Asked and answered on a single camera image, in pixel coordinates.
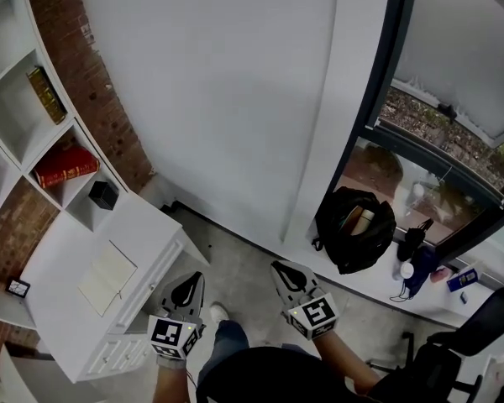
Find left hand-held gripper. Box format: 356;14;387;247
147;271;207;361

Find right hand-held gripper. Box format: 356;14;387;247
270;260;342;343

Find red gold-printed book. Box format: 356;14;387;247
33;145;102;190

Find brown gold-printed book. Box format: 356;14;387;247
25;65;69;126

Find white shelf desk unit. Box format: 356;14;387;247
0;0;132;235

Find person's right forearm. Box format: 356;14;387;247
313;328;382;395

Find person's left forearm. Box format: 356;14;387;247
152;361;195;403

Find person's left white shoe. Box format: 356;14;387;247
209;301;231;325

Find person's blue jeans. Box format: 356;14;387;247
197;318;250;390

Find white window ledge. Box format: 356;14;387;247
308;224;504;333

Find open white notebook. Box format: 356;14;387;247
76;238;139;318

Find black backpack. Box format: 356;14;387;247
312;186;398;276

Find tan thermos bottle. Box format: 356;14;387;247
352;207;377;237

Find person's black shirt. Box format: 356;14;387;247
194;345;365;403

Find small black box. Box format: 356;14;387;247
87;180;120;212

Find black folded umbrella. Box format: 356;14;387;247
396;217;436;264

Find dark blue pouch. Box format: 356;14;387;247
389;244;441;304

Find pink small packet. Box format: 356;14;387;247
429;266;453;285

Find white side cabinet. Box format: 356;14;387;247
0;342;110;403

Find blue flat box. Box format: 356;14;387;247
445;267;480;294

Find black office chair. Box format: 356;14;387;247
367;285;504;403

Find frosted window sash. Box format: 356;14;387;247
391;0;504;150

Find beige wrist strap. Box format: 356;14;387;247
156;353;187;369

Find black picture frame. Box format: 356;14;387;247
4;277;32;301

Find black window handle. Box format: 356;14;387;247
436;102;459;122

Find black window frame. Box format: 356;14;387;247
310;0;504;268

